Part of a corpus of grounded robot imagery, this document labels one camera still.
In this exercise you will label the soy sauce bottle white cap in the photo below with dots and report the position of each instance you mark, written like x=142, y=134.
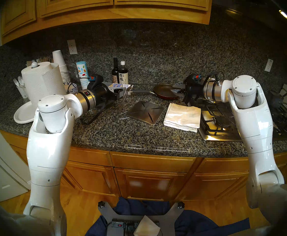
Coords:
x=123, y=75

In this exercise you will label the dark blue cloth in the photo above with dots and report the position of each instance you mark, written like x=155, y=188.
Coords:
x=202, y=225

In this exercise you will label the leaf print cylinder container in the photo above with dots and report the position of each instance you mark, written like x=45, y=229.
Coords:
x=82, y=70

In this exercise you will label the white napkin stack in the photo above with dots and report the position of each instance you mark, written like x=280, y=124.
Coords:
x=182, y=116

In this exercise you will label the clear plastic bag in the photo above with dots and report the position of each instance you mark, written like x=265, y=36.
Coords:
x=72, y=72

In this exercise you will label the wooden cabinet frame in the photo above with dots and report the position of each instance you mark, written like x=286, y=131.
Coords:
x=146, y=16
x=198, y=164

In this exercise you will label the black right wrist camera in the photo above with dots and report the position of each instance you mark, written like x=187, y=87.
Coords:
x=196, y=78

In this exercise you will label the dark wine bottle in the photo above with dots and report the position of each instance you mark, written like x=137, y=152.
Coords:
x=115, y=74

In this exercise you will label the grey power strip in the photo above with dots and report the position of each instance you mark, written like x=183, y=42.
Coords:
x=116, y=227

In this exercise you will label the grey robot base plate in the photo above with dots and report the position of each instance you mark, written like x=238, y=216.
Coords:
x=168, y=220

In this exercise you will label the white cup plastic forks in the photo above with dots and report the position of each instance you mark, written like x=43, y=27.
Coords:
x=22, y=90

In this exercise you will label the white wall outlet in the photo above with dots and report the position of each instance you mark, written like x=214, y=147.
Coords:
x=269, y=65
x=72, y=47

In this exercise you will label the steel gas cooktop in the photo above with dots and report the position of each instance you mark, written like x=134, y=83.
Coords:
x=217, y=132

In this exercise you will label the white paper towel roll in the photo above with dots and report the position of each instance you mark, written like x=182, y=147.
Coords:
x=44, y=83

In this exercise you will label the black base knob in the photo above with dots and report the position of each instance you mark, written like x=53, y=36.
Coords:
x=101, y=204
x=181, y=205

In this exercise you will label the wooden lower drawer front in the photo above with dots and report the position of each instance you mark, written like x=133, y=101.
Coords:
x=219, y=165
x=94, y=157
x=153, y=161

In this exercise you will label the blue patterned paper bowls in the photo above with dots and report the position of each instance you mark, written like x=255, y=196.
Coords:
x=72, y=88

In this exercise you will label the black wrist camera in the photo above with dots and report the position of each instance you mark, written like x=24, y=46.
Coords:
x=196, y=78
x=97, y=80

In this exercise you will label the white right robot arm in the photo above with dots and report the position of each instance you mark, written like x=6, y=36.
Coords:
x=254, y=129

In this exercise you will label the dark range hood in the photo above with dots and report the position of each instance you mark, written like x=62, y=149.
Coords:
x=256, y=9

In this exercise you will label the white paper cup stack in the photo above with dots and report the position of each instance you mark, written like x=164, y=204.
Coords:
x=60, y=64

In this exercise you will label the wooden upper cabinet frame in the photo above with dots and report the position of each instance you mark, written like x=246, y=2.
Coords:
x=146, y=16

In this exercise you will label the loose white paper sheet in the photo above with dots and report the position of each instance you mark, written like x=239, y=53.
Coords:
x=146, y=227

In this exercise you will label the wooden lower cabinet door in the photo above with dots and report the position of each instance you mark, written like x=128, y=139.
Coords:
x=151, y=185
x=94, y=179
x=212, y=186

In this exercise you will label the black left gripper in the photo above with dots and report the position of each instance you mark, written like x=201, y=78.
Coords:
x=105, y=94

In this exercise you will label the range hood light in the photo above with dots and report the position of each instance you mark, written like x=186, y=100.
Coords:
x=286, y=16

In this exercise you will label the white paper plate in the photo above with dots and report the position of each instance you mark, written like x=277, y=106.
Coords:
x=23, y=113

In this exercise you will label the white holder wooden sticks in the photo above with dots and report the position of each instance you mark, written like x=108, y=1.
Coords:
x=45, y=60

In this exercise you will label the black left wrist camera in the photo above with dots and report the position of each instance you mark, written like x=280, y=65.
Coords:
x=97, y=80

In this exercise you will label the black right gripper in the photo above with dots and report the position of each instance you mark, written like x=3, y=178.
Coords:
x=195, y=91

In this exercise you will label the black kettle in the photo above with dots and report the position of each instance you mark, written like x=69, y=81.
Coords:
x=278, y=99

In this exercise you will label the white appliance door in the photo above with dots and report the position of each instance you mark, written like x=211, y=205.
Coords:
x=3, y=174

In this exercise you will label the blue white foil box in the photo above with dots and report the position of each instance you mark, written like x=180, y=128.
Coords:
x=120, y=85

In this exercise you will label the wooden lower cabinet frame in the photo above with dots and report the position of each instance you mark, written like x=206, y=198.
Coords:
x=198, y=164

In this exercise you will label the white towel holder knob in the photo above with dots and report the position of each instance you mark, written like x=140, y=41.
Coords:
x=34, y=65

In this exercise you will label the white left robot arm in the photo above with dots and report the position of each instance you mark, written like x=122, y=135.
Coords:
x=50, y=152

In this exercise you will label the steel napkin holder plate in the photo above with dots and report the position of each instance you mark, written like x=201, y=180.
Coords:
x=144, y=112

